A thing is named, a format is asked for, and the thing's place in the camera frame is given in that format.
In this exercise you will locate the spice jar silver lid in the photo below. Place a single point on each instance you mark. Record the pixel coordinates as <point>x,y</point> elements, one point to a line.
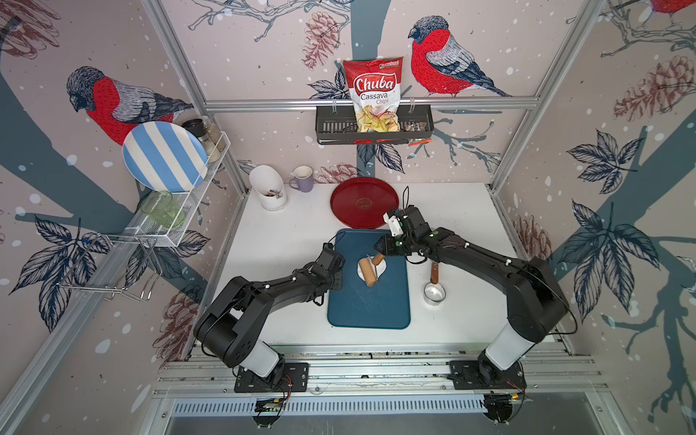
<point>213,142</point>

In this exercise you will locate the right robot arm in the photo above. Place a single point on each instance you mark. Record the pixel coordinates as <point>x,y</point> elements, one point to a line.
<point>535,301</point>

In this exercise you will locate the wooden dough roller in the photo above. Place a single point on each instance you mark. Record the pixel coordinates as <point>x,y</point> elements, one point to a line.
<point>368,270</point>

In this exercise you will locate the black wire wall basket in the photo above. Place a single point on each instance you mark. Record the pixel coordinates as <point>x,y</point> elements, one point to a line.
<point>338,126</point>

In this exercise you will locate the clear wire wall shelf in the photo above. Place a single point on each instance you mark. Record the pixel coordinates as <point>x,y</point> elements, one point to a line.
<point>148,233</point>

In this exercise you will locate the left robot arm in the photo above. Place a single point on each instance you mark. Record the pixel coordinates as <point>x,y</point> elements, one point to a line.
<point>231,326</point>

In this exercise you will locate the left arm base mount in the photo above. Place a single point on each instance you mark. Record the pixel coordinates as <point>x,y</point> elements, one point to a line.
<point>286,377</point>

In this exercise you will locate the teal cutting board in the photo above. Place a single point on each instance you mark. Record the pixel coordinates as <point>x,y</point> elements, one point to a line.
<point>386,304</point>

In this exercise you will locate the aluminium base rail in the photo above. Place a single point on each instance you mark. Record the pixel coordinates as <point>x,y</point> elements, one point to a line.
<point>342,384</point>

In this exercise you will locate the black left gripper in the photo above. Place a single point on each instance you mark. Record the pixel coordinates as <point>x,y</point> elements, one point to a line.
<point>339,279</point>

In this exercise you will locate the white cutlery holder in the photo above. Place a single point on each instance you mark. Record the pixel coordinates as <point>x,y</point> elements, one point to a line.
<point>269,186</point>

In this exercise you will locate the green glass cup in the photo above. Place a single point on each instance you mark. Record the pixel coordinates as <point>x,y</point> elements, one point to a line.
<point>164,209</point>

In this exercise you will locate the blue striped plate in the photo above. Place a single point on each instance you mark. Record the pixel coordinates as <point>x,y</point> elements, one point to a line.
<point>165,157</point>

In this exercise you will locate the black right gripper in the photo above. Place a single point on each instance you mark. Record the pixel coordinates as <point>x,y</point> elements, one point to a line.
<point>384,245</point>

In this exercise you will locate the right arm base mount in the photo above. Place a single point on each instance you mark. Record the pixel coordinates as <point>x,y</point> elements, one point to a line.
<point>482,374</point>

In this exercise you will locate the metal spatula wooden handle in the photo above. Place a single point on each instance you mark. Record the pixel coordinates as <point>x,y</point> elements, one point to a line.
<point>435,273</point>

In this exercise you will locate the spice jar dark lid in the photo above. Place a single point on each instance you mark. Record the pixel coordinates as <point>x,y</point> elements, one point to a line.
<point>197,128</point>

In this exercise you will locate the purple mug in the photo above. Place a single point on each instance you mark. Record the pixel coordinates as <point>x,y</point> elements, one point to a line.
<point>302,179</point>

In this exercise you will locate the white dough piece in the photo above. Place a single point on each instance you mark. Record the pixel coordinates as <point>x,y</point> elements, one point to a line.
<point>380,269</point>

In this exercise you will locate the red round tray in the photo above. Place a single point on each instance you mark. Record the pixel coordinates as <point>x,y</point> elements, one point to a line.
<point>362,202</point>

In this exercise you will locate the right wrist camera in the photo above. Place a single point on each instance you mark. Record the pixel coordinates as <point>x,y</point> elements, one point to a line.
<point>394,220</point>

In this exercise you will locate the Chuba cassava chips bag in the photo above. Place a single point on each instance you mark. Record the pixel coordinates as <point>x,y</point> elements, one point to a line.
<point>375,90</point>

